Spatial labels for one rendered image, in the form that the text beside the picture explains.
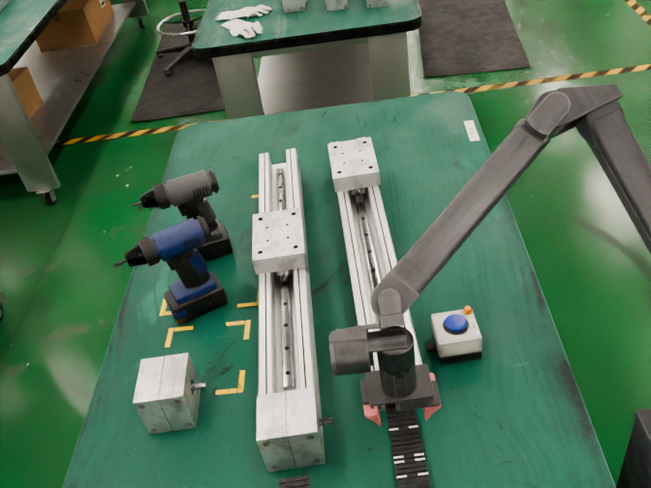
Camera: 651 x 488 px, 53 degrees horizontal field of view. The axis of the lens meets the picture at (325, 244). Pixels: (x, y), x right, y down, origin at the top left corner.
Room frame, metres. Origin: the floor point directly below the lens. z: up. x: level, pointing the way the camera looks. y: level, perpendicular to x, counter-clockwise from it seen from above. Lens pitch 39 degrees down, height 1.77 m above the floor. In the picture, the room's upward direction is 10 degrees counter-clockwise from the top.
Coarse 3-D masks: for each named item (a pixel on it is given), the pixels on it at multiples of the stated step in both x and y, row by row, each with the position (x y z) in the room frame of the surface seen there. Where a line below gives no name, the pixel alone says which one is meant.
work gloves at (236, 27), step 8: (248, 8) 2.85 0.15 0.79; (256, 8) 2.82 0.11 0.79; (264, 8) 2.80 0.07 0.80; (216, 16) 2.82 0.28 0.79; (224, 16) 2.79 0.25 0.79; (232, 16) 2.78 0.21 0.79; (248, 16) 2.76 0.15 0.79; (224, 24) 2.71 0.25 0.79; (232, 24) 2.69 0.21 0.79; (240, 24) 2.66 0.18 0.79; (248, 24) 2.65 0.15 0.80; (256, 24) 2.61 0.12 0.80; (232, 32) 2.60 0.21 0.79; (240, 32) 2.57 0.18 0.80; (248, 32) 2.56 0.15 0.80
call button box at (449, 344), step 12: (456, 312) 0.86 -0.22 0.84; (432, 324) 0.85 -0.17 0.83; (444, 324) 0.83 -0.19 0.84; (468, 324) 0.82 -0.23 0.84; (432, 336) 0.85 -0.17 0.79; (444, 336) 0.80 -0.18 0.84; (456, 336) 0.80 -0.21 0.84; (468, 336) 0.79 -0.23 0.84; (480, 336) 0.79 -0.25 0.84; (432, 348) 0.82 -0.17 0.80; (444, 348) 0.79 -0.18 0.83; (456, 348) 0.78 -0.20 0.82; (468, 348) 0.78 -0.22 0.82; (480, 348) 0.78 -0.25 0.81; (444, 360) 0.79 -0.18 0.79; (456, 360) 0.78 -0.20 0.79; (468, 360) 0.78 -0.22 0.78
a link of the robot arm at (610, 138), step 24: (576, 96) 0.86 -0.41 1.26; (600, 96) 0.85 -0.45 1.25; (576, 120) 0.89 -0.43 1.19; (600, 120) 0.83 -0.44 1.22; (624, 120) 0.83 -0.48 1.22; (600, 144) 0.82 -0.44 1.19; (624, 144) 0.81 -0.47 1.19; (624, 168) 0.78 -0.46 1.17; (648, 168) 0.77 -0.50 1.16; (624, 192) 0.76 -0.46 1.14; (648, 192) 0.75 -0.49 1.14; (648, 216) 0.72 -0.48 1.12; (648, 240) 0.71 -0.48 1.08
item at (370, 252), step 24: (360, 216) 1.21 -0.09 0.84; (384, 216) 1.16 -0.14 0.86; (360, 240) 1.14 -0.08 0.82; (384, 240) 1.07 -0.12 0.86; (360, 264) 1.01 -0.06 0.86; (384, 264) 1.01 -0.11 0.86; (360, 288) 0.95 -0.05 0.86; (360, 312) 0.88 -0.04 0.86; (408, 312) 0.86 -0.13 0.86; (384, 408) 0.71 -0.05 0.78
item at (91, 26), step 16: (80, 0) 4.53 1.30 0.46; (96, 0) 4.64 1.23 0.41; (64, 16) 4.36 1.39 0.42; (80, 16) 4.36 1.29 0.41; (96, 16) 4.53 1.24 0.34; (48, 32) 4.37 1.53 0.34; (64, 32) 4.36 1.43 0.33; (80, 32) 4.36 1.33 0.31; (96, 32) 4.42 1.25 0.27; (48, 48) 4.38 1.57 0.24; (64, 48) 4.37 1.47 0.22; (16, 80) 3.44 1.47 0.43; (32, 80) 3.57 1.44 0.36; (32, 96) 3.51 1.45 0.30; (32, 112) 3.44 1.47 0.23
